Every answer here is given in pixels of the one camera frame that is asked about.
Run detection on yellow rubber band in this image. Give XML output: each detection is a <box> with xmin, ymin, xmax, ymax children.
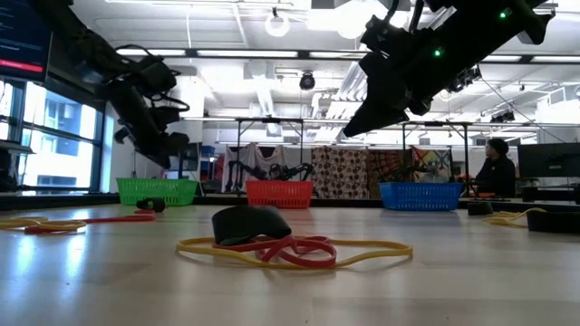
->
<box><xmin>0</xmin><ymin>216</ymin><xmax>88</xmax><ymax>231</ymax></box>
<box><xmin>482</xmin><ymin>206</ymin><xmax>547</xmax><ymax>229</ymax></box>
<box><xmin>175</xmin><ymin>235</ymin><xmax>414</xmax><ymax>272</ymax></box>

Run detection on green plastic basket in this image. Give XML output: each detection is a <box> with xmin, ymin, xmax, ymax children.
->
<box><xmin>115</xmin><ymin>177</ymin><xmax>199</xmax><ymax>207</ymax></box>

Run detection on dark background screen cart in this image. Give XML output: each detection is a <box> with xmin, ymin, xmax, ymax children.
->
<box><xmin>174</xmin><ymin>141</ymin><xmax>204</xmax><ymax>181</ymax></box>

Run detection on large window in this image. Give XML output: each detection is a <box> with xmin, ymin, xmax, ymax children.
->
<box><xmin>0</xmin><ymin>79</ymin><xmax>108</xmax><ymax>194</ymax></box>

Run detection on dark grey desk top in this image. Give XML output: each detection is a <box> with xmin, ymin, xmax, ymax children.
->
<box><xmin>0</xmin><ymin>139</ymin><xmax>36</xmax><ymax>156</ymax></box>

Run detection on black background monitor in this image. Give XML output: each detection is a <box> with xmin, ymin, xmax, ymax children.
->
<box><xmin>517</xmin><ymin>142</ymin><xmax>580</xmax><ymax>178</ymax></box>

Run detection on brown dotted hanging cloth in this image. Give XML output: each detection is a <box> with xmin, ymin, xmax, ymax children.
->
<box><xmin>311</xmin><ymin>145</ymin><xmax>371</xmax><ymax>200</ymax></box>

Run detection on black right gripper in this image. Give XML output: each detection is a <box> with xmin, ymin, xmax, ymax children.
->
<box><xmin>343</xmin><ymin>43</ymin><xmax>454</xmax><ymax>137</ymax></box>

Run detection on multicolour geometric hanging cloth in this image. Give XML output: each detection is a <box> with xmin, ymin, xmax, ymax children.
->
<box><xmin>410</xmin><ymin>147</ymin><xmax>454</xmax><ymax>185</ymax></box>

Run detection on black metal background rig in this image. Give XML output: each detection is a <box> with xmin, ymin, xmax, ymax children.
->
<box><xmin>228</xmin><ymin>117</ymin><xmax>305</xmax><ymax>196</ymax></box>
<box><xmin>401</xmin><ymin>120</ymin><xmax>472</xmax><ymax>196</ymax></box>

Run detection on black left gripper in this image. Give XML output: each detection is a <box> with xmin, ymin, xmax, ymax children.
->
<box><xmin>142</xmin><ymin>130</ymin><xmax>191</xmax><ymax>169</ymax></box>

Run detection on wide black rubber band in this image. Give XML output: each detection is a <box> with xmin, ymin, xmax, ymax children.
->
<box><xmin>135</xmin><ymin>197</ymin><xmax>168</xmax><ymax>214</ymax></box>
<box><xmin>211</xmin><ymin>205</ymin><xmax>294</xmax><ymax>247</ymax></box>
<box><xmin>526</xmin><ymin>208</ymin><xmax>580</xmax><ymax>235</ymax></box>

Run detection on white hanging cloth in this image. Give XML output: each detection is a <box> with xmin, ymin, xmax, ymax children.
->
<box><xmin>221</xmin><ymin>143</ymin><xmax>314</xmax><ymax>194</ymax></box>

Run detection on person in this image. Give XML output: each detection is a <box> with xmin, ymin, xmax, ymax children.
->
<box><xmin>474</xmin><ymin>138</ymin><xmax>517</xmax><ymax>198</ymax></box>

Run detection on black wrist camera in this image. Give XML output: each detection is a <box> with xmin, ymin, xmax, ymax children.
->
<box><xmin>151</xmin><ymin>106</ymin><xmax>183</xmax><ymax>129</ymax></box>
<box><xmin>364</xmin><ymin>13</ymin><xmax>418</xmax><ymax>53</ymax></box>

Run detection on dark orange patterned cloth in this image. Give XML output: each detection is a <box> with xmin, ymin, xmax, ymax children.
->
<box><xmin>366</xmin><ymin>149</ymin><xmax>411</xmax><ymax>185</ymax></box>

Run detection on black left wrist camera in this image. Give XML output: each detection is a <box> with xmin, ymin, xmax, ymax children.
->
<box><xmin>151</xmin><ymin>106</ymin><xmax>183</xmax><ymax>129</ymax></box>

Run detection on red plastic basket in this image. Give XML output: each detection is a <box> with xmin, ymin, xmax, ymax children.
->
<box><xmin>245</xmin><ymin>179</ymin><xmax>315</xmax><ymax>210</ymax></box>

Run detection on black ceiling spotlights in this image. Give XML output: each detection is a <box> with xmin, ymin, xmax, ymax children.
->
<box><xmin>446</xmin><ymin>65</ymin><xmax>482</xmax><ymax>94</ymax></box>
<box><xmin>488</xmin><ymin>110</ymin><xmax>517</xmax><ymax>124</ymax></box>

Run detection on black ceiling camera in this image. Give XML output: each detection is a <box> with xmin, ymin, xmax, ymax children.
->
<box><xmin>298</xmin><ymin>71</ymin><xmax>317</xmax><ymax>91</ymax></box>

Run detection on round white ceiling lamp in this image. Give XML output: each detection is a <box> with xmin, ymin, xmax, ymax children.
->
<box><xmin>264</xmin><ymin>12</ymin><xmax>291</xmax><ymax>38</ymax></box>

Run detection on red rubber band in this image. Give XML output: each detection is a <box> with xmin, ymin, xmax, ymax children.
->
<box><xmin>212</xmin><ymin>234</ymin><xmax>339</xmax><ymax>269</ymax></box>
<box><xmin>23</xmin><ymin>208</ymin><xmax>158</xmax><ymax>235</ymax></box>

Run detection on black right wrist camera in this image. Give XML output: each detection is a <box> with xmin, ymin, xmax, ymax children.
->
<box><xmin>364</xmin><ymin>13</ymin><xmax>418</xmax><ymax>53</ymax></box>

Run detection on dark computer monitor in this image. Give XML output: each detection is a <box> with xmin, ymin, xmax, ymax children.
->
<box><xmin>0</xmin><ymin>0</ymin><xmax>53</xmax><ymax>83</ymax></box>

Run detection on blue plastic basket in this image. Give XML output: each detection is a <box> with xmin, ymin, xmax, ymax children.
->
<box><xmin>378</xmin><ymin>181</ymin><xmax>464</xmax><ymax>213</ymax></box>

